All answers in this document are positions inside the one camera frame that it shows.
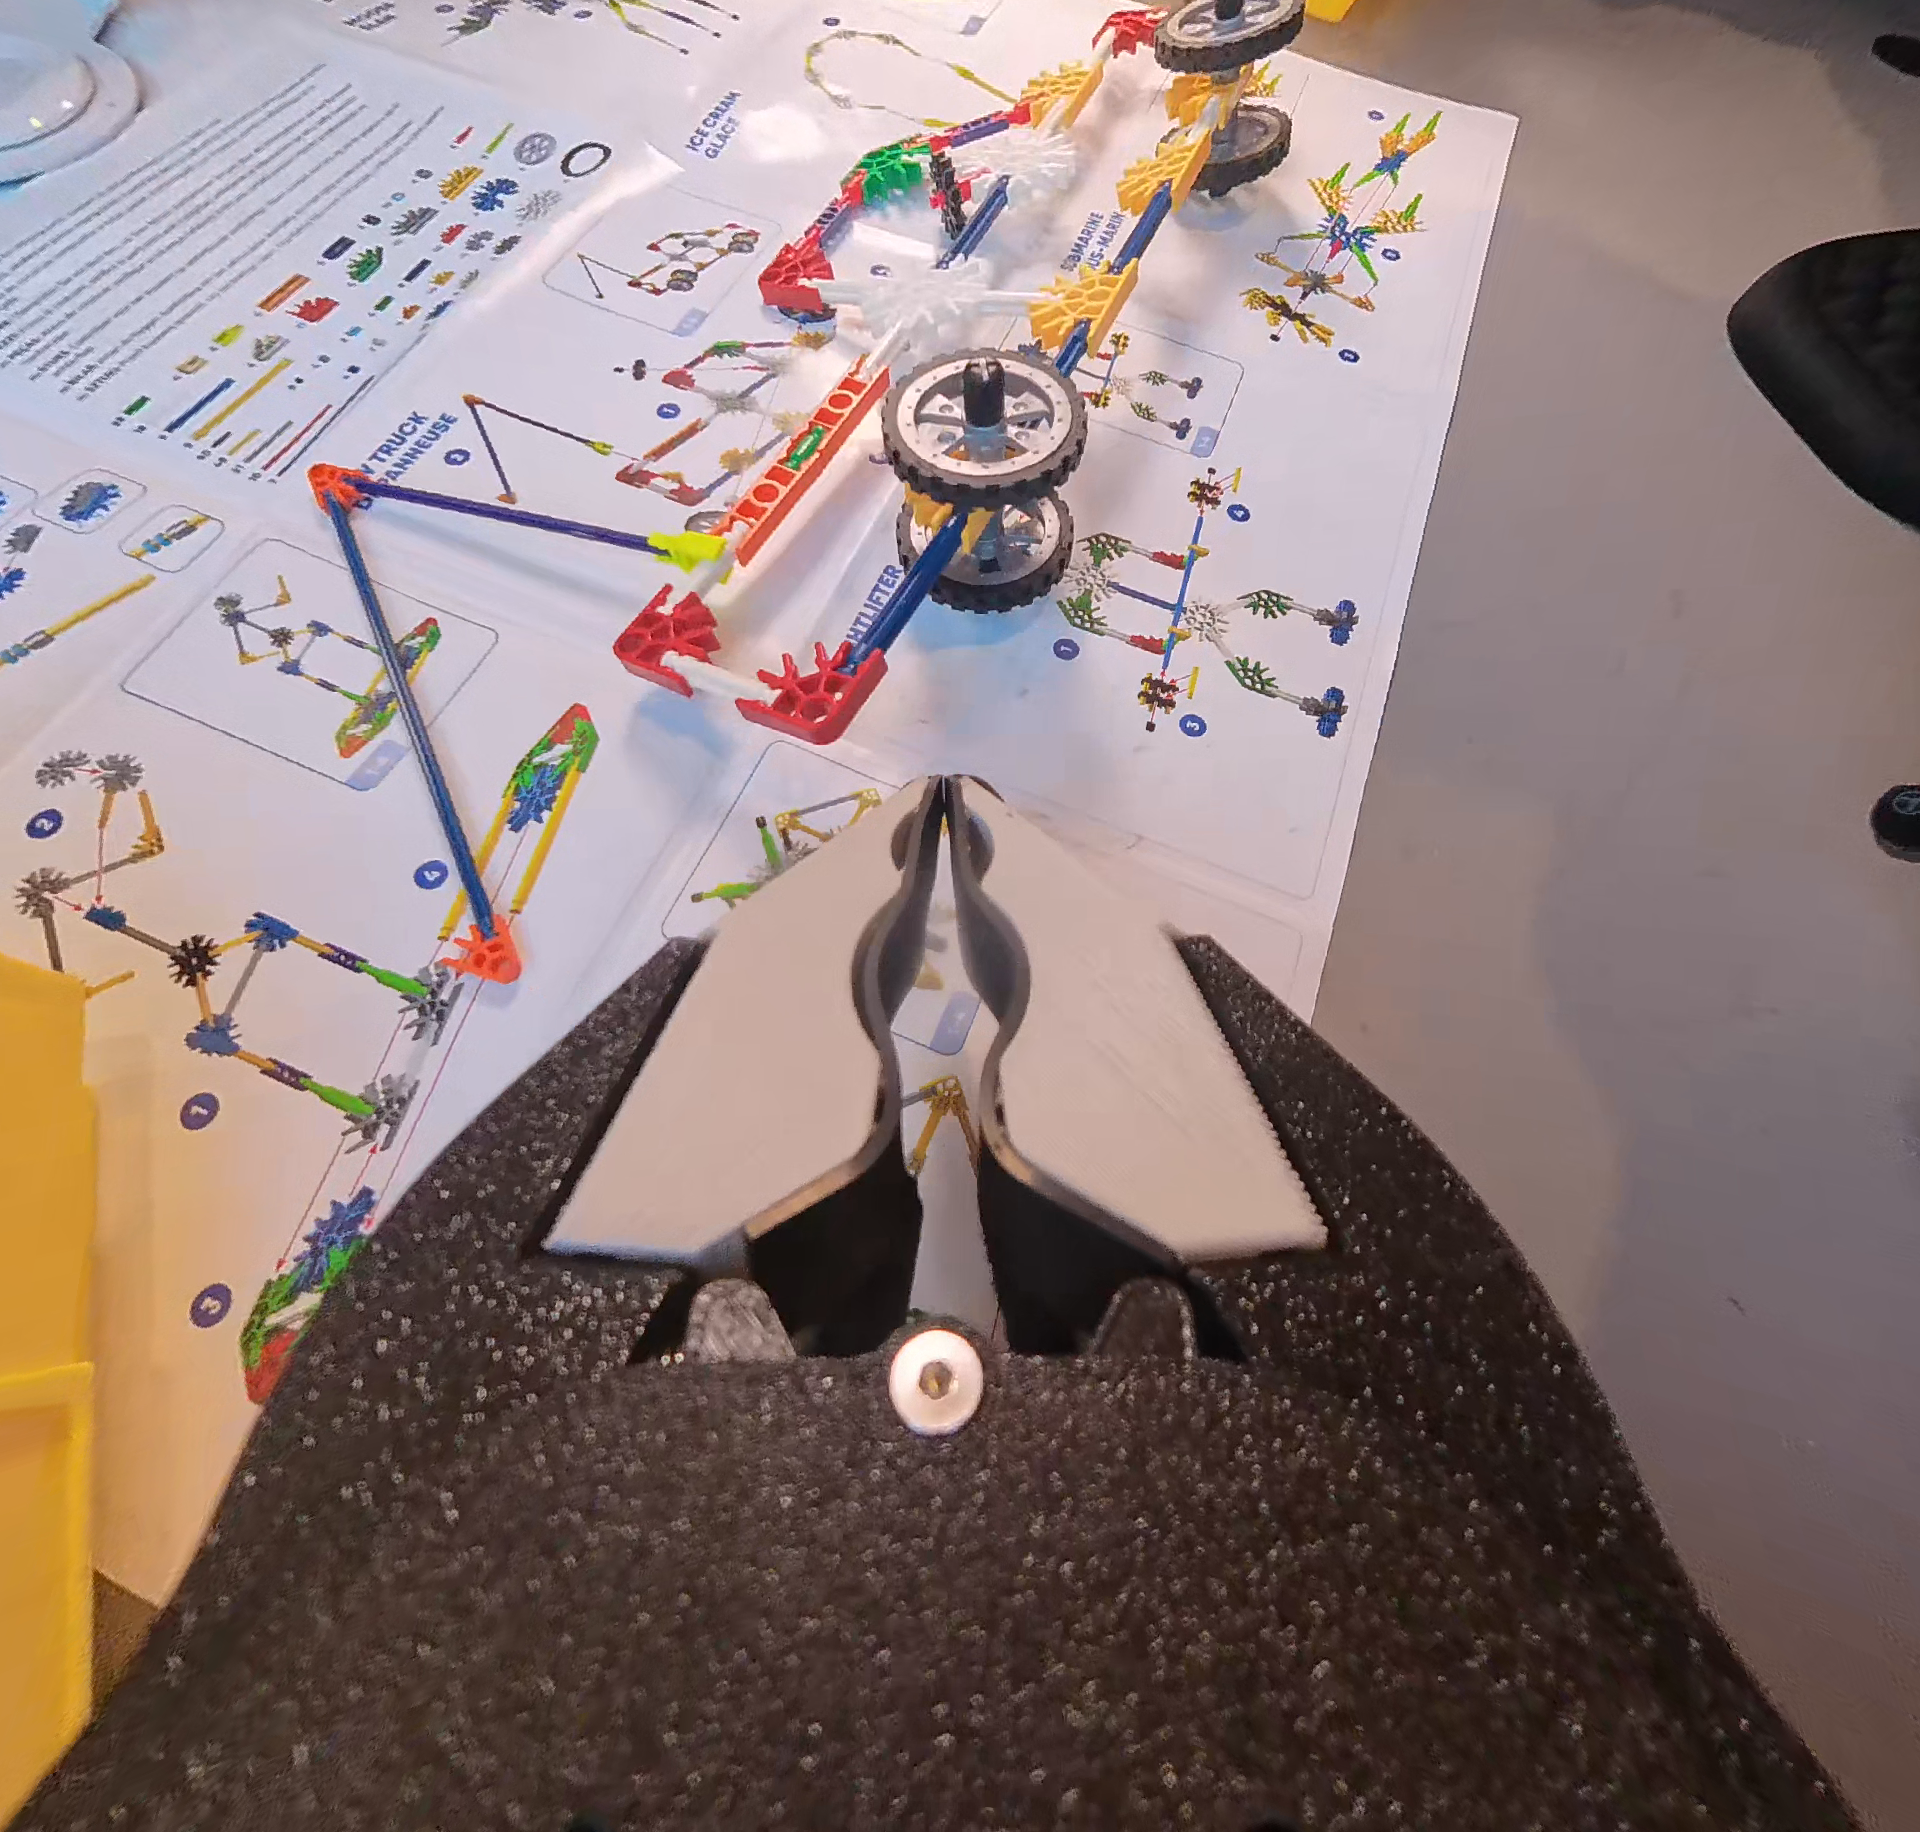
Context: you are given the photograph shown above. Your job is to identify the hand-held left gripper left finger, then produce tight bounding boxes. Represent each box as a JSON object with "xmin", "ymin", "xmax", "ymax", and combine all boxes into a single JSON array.
[{"xmin": 545, "ymin": 782, "xmax": 939, "ymax": 1348}]

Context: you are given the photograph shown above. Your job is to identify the white instruction sheet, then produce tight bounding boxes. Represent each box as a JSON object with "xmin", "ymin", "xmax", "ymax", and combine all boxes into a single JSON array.
[{"xmin": 0, "ymin": 0, "xmax": 1515, "ymax": 1610}]

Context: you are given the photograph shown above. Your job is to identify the white stand base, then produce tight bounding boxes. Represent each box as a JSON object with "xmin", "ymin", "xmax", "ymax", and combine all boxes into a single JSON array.
[{"xmin": 0, "ymin": 0, "xmax": 146, "ymax": 185}]

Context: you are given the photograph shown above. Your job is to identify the colourful rod and connector model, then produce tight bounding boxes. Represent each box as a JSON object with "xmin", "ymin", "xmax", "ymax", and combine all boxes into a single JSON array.
[{"xmin": 618, "ymin": 0, "xmax": 1315, "ymax": 749}]

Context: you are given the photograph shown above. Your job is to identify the blue rods with orange connector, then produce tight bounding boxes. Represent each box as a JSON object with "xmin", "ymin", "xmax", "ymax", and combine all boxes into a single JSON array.
[{"xmin": 308, "ymin": 462, "xmax": 731, "ymax": 985}]

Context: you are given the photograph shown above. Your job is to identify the grey desk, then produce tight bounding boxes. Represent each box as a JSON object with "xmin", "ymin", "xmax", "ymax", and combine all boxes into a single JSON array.
[{"xmin": 91, "ymin": 0, "xmax": 1920, "ymax": 1832}]

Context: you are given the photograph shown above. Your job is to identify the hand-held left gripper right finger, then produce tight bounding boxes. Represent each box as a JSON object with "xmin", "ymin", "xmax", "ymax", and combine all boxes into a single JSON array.
[{"xmin": 948, "ymin": 782, "xmax": 1327, "ymax": 1348}]

